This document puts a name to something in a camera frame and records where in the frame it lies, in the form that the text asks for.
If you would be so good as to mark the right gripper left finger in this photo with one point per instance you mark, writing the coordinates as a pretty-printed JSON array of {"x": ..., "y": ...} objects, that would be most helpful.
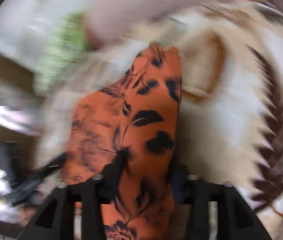
[{"x": 55, "y": 218}]

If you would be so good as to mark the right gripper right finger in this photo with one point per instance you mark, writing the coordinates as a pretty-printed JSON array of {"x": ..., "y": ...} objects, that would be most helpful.
[{"x": 206, "y": 210}]

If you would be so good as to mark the green white patterned pillow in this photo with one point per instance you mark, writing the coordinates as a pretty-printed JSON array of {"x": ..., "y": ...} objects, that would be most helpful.
[{"x": 66, "y": 46}]

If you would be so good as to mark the orange black floral blouse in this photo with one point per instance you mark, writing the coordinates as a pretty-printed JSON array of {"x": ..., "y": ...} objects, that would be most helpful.
[{"x": 136, "y": 115}]

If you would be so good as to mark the beige leaf pattern blanket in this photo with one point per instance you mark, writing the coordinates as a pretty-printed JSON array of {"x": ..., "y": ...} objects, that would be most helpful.
[{"x": 230, "y": 119}]

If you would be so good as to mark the stained glass wooden door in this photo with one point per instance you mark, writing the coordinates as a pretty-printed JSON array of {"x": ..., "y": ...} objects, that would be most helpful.
[{"x": 20, "y": 118}]

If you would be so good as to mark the pink bolster cushion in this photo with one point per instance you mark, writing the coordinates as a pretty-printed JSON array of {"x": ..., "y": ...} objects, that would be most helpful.
[{"x": 106, "y": 20}]

